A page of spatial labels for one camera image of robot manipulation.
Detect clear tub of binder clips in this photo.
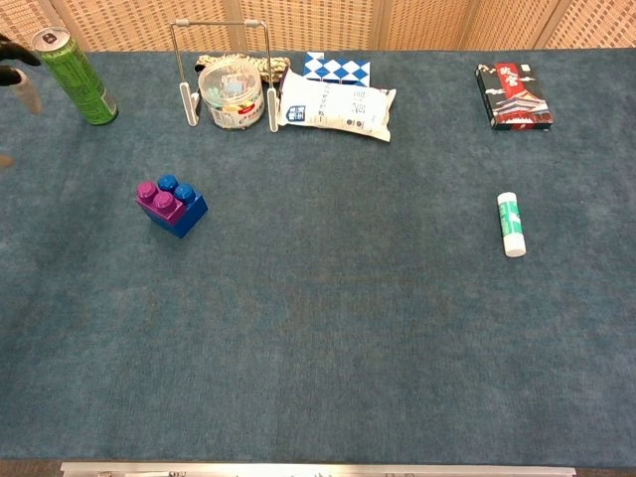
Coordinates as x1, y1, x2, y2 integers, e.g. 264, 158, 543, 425
198, 55, 265, 131

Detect metal wire stand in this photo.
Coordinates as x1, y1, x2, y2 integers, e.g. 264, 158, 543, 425
170, 18, 279, 134

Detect green drink can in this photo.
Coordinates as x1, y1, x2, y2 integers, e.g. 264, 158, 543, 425
32, 27, 119, 126

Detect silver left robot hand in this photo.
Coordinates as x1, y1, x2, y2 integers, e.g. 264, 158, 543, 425
0, 33, 44, 116

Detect white plastic bag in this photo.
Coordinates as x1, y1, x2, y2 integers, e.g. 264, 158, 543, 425
276, 68, 398, 144

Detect wicker folding screen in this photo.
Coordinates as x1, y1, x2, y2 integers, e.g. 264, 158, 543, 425
0, 0, 636, 52

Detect black red printed box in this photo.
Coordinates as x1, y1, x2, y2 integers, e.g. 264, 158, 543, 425
475, 62, 555, 132

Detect small purple block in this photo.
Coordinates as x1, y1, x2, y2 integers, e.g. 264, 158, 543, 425
134, 180, 188, 228

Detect blue felt table cloth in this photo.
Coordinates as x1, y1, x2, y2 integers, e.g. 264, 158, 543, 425
0, 47, 636, 463

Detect aluminium rail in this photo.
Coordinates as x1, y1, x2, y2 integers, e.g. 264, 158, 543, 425
60, 461, 577, 477

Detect blue white checkered puzzle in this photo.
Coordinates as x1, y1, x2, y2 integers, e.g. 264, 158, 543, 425
302, 51, 373, 88

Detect blue toy brick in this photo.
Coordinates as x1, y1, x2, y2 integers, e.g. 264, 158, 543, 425
148, 174, 209, 239

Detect green white glue stick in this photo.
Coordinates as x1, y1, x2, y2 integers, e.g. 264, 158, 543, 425
496, 192, 527, 258

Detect camouflage rope bundle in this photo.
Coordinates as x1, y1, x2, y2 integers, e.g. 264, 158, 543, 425
194, 52, 290, 84

